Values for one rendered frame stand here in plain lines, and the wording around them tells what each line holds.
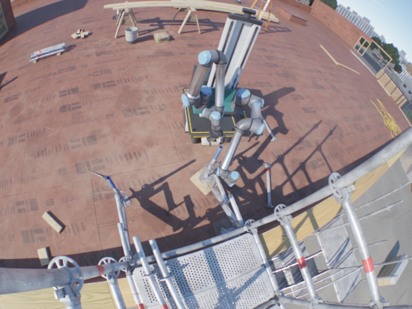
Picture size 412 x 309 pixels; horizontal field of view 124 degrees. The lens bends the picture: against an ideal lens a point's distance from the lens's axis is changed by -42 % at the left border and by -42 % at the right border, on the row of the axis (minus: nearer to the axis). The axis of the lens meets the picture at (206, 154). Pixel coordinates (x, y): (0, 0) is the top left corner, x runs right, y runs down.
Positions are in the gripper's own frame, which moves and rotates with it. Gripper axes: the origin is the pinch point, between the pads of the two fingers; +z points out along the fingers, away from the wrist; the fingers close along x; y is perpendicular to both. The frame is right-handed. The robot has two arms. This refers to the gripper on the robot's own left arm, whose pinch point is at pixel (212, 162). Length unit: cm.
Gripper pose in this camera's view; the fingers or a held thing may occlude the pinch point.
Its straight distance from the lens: 214.7
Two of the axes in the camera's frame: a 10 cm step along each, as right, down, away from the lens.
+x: -7.1, 5.1, -4.7
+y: 2.1, -4.9, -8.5
